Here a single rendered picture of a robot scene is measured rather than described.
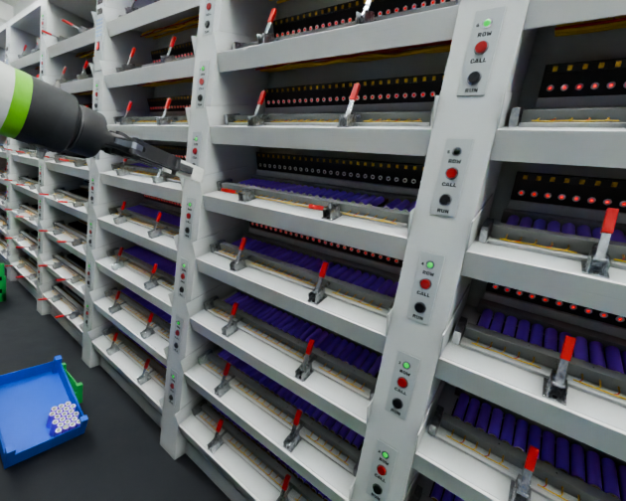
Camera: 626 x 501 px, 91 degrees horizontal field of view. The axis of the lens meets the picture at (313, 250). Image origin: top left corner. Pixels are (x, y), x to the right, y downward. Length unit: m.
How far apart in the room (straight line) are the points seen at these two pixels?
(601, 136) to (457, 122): 0.18
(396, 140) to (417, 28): 0.19
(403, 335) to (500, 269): 0.19
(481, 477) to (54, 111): 0.87
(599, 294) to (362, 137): 0.44
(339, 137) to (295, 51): 0.24
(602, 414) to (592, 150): 0.36
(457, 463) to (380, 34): 0.78
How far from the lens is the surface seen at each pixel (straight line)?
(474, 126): 0.57
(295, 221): 0.70
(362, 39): 0.72
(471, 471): 0.70
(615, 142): 0.57
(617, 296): 0.56
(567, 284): 0.55
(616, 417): 0.63
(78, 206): 1.84
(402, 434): 0.68
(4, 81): 0.58
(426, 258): 0.56
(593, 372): 0.65
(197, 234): 0.96
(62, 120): 0.59
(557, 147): 0.56
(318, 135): 0.69
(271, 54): 0.85
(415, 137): 0.59
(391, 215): 0.63
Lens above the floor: 0.93
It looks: 10 degrees down
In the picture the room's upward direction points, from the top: 10 degrees clockwise
